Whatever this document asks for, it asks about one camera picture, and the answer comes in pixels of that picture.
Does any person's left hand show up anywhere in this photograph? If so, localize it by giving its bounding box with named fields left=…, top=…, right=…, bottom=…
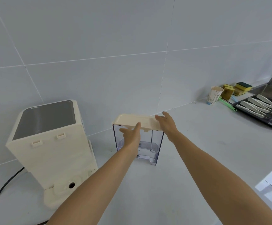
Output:
left=119, top=122, right=142, bottom=151

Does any person's right hand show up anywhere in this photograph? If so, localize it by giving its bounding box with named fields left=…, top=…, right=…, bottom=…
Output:
left=155, top=111, right=179, bottom=142

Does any cream tank lid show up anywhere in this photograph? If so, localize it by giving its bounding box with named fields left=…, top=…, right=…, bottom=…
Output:
left=112, top=114, right=164, bottom=132

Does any person's right forearm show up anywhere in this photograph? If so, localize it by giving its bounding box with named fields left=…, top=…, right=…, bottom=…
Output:
left=168, top=133, right=272, bottom=225

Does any person's left forearm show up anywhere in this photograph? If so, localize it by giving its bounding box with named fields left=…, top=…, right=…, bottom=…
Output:
left=46, top=144, right=141, bottom=225

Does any clear water tank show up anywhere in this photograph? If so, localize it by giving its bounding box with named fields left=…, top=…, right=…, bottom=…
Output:
left=113, top=124, right=164, bottom=166

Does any printed paper cup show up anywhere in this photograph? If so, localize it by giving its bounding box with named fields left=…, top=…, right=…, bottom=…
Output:
left=207, top=86, right=224, bottom=106

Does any green and yellow sponge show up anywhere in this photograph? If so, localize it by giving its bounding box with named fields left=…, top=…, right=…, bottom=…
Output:
left=233, top=87, right=249, bottom=96
left=235, top=82, right=253, bottom=92

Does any cream water dispenser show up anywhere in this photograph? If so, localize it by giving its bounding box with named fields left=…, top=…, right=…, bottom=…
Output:
left=5, top=100, right=98, bottom=210

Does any green handled brush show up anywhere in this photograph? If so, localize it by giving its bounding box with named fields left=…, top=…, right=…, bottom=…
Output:
left=218, top=96, right=237, bottom=112

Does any white handled utensil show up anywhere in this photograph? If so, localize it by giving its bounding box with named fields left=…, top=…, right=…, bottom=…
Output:
left=236, top=105, right=265, bottom=119
left=240, top=101, right=267, bottom=115
left=256, top=94, right=272, bottom=108
left=247, top=97, right=271, bottom=111

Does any black power cable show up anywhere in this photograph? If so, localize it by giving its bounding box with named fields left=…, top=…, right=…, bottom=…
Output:
left=0, top=167, right=25, bottom=215

